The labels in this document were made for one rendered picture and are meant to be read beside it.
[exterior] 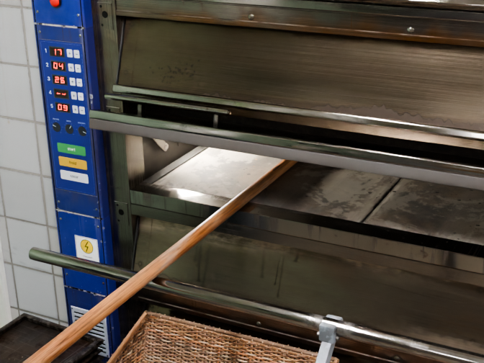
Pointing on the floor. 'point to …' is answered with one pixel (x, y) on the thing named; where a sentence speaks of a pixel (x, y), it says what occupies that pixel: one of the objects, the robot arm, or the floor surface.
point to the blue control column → (55, 15)
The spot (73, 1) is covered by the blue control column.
